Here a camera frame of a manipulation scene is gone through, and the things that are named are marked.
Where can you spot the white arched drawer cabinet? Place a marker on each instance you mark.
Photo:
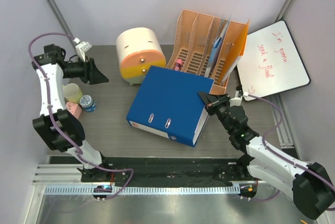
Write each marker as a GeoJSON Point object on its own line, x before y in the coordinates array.
{"type": "Point", "coordinates": [138, 45]}

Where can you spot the perforated cable tray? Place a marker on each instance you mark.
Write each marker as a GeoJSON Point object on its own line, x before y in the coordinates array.
{"type": "Point", "coordinates": [100, 190]}

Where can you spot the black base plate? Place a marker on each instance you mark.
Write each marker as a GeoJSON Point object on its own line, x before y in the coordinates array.
{"type": "Point", "coordinates": [183, 172]}

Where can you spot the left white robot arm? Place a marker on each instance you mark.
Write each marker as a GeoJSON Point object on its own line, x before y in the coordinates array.
{"type": "Point", "coordinates": [57, 127]}

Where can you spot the yellow cabinet drawer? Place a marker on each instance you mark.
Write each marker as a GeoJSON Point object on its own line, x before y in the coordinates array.
{"type": "Point", "coordinates": [139, 70]}

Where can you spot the blue ring binder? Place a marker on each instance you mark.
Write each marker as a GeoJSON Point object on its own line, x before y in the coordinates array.
{"type": "Point", "coordinates": [167, 104]}

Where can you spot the small blue-label bottle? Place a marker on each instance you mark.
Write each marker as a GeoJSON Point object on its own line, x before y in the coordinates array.
{"type": "Point", "coordinates": [87, 103]}

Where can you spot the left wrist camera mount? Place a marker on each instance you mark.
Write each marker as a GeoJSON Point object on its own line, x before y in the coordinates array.
{"type": "Point", "coordinates": [81, 48]}

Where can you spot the white dry-erase board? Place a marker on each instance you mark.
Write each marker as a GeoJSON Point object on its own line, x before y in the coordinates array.
{"type": "Point", "coordinates": [271, 62]}

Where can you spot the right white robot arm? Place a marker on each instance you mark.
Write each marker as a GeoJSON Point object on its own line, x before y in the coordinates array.
{"type": "Point", "coordinates": [308, 185]}

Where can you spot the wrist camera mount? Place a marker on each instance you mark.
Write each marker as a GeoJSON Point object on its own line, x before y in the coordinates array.
{"type": "Point", "coordinates": [81, 48]}
{"type": "Point", "coordinates": [237, 100]}

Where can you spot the orange desk file organizer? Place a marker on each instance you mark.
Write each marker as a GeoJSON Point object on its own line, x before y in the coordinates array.
{"type": "Point", "coordinates": [194, 38]}

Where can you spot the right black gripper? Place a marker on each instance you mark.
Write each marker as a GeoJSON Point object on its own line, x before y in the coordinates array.
{"type": "Point", "coordinates": [213, 101]}

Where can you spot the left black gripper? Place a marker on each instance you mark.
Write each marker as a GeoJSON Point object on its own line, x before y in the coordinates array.
{"type": "Point", "coordinates": [91, 74]}

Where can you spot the light blue thin folder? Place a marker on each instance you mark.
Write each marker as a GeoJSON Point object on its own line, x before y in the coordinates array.
{"type": "Point", "coordinates": [221, 33]}

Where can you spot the pink sticky note pad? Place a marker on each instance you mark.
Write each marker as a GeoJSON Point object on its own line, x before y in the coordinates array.
{"type": "Point", "coordinates": [74, 109]}

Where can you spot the orange folder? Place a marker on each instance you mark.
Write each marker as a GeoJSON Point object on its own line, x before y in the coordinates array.
{"type": "Point", "coordinates": [236, 37]}

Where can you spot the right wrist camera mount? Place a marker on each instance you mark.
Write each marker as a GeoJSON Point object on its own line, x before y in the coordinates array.
{"type": "Point", "coordinates": [237, 100]}

